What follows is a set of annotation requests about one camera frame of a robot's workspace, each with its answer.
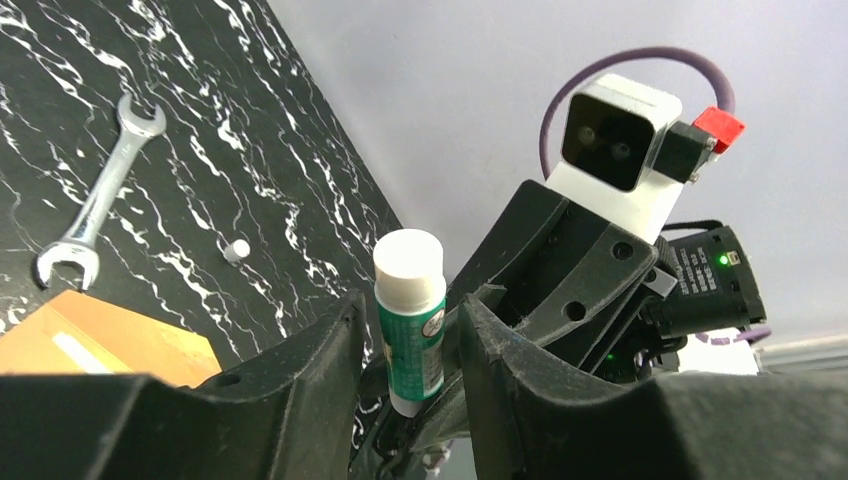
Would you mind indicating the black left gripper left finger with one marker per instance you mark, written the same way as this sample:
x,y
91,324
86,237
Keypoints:
x,y
286,413

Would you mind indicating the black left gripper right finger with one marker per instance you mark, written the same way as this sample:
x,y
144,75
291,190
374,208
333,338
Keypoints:
x,y
533,416

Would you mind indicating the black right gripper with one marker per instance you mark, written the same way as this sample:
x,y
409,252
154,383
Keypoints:
x,y
573,281

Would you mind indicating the green white glue stick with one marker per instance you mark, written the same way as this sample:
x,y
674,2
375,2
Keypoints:
x,y
410,290

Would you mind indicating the white glue stick cap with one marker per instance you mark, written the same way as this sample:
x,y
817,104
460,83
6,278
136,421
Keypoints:
x,y
236,251

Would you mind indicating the orange paper envelope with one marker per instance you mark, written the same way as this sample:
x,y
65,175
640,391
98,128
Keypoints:
x,y
126,341

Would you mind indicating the beige lined letter paper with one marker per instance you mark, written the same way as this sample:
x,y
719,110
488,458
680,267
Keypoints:
x,y
84,359

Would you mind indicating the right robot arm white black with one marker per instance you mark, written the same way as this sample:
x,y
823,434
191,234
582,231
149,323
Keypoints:
x,y
716,289

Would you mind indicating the silver open-end wrench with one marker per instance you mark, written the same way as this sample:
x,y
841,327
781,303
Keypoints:
x,y
77,245

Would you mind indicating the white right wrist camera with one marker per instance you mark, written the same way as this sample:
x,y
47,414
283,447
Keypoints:
x,y
626,154

